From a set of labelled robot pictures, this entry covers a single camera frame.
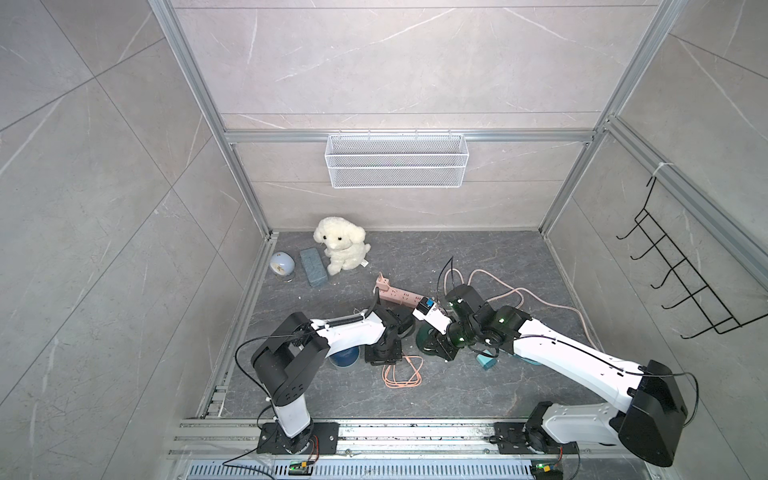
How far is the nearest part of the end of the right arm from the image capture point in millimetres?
660

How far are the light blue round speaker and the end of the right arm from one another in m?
0.60

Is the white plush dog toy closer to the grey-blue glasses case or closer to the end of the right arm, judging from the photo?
the grey-blue glasses case

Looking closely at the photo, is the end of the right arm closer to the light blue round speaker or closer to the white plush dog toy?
the white plush dog toy

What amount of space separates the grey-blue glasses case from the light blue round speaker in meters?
0.05

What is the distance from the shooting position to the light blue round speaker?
102 cm

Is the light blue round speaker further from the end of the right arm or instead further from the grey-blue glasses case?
the end of the right arm

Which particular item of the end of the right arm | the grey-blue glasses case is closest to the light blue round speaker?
the grey-blue glasses case

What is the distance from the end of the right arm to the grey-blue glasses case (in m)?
0.52

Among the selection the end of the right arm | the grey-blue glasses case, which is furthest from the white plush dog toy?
the end of the right arm

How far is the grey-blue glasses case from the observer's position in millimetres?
1046
